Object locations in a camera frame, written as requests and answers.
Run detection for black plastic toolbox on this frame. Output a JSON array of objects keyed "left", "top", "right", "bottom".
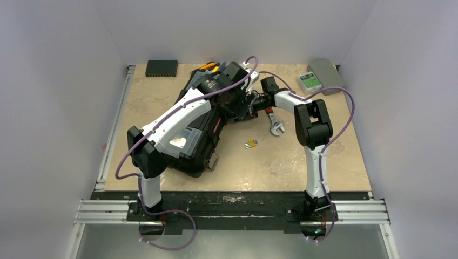
[{"left": 163, "top": 67, "right": 247, "bottom": 178}]

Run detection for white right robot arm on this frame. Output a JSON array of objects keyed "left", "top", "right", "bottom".
[{"left": 248, "top": 89, "right": 333, "bottom": 220}]

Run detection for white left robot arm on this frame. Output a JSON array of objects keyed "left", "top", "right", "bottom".
[{"left": 115, "top": 74, "right": 256, "bottom": 221}]

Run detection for yellow tools behind toolbox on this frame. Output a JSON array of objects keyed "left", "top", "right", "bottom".
[{"left": 198, "top": 62, "right": 226, "bottom": 72}]

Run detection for yellow hex key set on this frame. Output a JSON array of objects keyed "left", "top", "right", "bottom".
[{"left": 244, "top": 139, "right": 258, "bottom": 149}]

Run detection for white green small box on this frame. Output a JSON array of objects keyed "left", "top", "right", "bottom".
[{"left": 296, "top": 71, "right": 322, "bottom": 95}]

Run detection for grey sharpening stone block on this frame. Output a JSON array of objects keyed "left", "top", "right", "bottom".
[{"left": 308, "top": 59, "right": 347, "bottom": 96}]

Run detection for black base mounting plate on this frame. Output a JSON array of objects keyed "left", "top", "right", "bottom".
[{"left": 90, "top": 191, "right": 370, "bottom": 236}]

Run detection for red handled adjustable wrench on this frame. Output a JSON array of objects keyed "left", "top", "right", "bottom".
[{"left": 265, "top": 107, "right": 285, "bottom": 137}]

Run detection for black network switch box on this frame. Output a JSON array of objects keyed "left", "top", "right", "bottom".
[{"left": 145, "top": 60, "right": 178, "bottom": 77}]

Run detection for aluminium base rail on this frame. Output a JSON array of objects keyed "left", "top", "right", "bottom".
[{"left": 73, "top": 200, "right": 390, "bottom": 225}]

